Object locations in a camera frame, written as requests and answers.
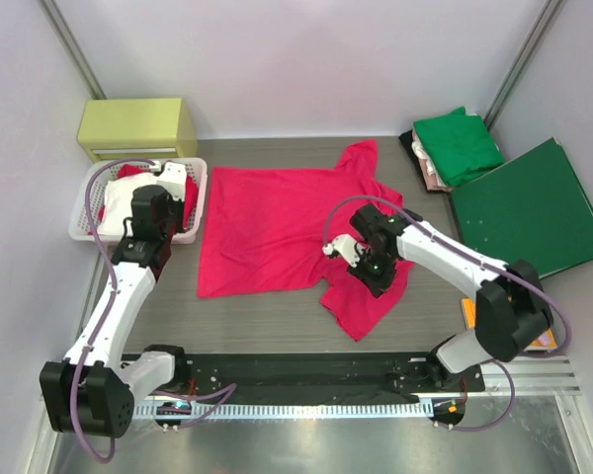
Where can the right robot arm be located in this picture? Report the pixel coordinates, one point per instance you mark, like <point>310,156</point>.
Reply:
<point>510,311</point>

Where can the red t-shirt in basket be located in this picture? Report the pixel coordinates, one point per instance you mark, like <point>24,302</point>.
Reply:
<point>192,191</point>

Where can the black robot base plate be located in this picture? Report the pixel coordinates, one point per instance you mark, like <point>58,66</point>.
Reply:
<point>319,379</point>

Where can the white plastic laundry basket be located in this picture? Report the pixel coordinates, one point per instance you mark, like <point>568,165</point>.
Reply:
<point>85,219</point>

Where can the pink red t-shirt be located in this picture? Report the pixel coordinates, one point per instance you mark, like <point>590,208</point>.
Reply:
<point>264,232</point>

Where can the yellow-green box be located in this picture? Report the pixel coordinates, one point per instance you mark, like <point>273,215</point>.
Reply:
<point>122,128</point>

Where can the left corner aluminium post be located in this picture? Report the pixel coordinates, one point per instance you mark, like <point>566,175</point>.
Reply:
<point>72,48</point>

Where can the slotted cable duct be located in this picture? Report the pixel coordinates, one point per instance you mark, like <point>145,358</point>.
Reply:
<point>161,411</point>

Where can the folded black shirt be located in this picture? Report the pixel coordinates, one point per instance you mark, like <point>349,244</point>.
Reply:
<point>406,140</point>

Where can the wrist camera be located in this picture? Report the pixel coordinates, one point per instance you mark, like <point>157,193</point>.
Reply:
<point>171,176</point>
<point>345,247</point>

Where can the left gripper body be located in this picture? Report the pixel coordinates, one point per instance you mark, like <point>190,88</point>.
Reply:
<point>176,217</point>

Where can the folded green t-shirt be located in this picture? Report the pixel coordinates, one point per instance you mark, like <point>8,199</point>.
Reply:
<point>459,145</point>

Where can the green binder folder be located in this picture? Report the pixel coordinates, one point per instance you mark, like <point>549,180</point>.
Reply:
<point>532,208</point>

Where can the aluminium frame rail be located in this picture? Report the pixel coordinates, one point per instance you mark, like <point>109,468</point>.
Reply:
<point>553,376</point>

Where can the corner aluminium post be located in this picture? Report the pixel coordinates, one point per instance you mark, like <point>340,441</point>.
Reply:
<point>72,48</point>
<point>525,56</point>

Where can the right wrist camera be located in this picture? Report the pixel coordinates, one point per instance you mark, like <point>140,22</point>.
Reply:
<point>345,247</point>

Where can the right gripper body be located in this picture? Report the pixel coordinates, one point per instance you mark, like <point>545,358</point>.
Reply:
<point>376,282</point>

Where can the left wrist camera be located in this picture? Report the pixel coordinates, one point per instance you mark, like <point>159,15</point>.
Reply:
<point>171,176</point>

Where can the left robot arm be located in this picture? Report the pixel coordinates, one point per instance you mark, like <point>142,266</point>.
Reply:
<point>90,391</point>

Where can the right corner aluminium post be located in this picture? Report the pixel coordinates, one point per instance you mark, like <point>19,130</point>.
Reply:
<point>525,56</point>

